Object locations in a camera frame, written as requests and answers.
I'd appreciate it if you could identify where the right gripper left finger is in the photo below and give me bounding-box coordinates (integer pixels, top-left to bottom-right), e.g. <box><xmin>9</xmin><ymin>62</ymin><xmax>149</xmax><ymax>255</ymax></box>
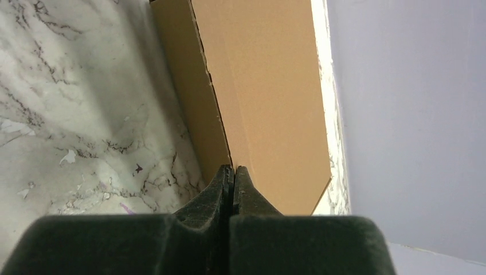
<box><xmin>1</xmin><ymin>165</ymin><xmax>234</xmax><ymax>274</ymax></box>

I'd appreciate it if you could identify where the brown cardboard box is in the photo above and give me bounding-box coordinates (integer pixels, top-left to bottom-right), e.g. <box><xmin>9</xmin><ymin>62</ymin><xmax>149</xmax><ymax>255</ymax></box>
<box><xmin>150</xmin><ymin>1</ymin><xmax>331</xmax><ymax>215</ymax></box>

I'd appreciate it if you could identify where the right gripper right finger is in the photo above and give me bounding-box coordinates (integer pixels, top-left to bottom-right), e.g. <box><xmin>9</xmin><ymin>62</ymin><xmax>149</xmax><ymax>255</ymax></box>
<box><xmin>229</xmin><ymin>166</ymin><xmax>395</xmax><ymax>274</ymax></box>

